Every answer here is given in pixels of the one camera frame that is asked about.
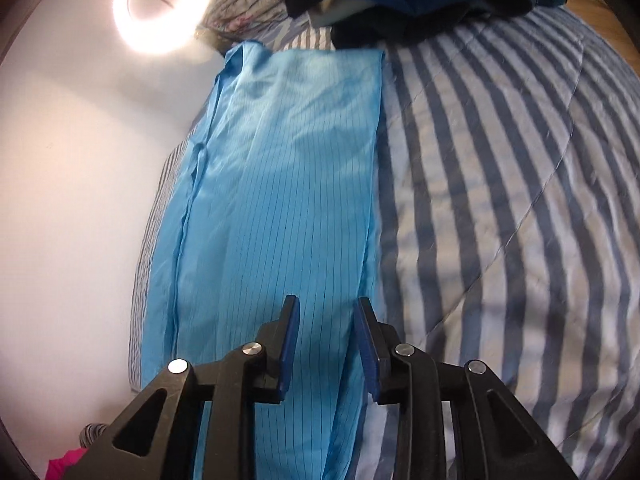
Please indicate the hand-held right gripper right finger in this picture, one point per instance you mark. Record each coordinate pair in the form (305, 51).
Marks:
(367, 355)

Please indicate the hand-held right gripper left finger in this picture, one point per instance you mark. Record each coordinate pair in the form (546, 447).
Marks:
(289, 355)

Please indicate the light blue jacket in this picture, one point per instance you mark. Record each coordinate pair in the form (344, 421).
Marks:
(280, 185)

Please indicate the pile of folded dark clothes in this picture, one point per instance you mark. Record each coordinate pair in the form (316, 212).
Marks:
(400, 25)

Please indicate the striped grey cloth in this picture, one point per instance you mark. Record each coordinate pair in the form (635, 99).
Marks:
(92, 434)

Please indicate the blue white striped quilt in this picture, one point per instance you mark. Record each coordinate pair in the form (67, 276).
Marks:
(500, 185)

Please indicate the pink garment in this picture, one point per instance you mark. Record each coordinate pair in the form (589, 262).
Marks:
(62, 467)

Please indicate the stack of floral pillows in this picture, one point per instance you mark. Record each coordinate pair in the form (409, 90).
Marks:
(235, 10)

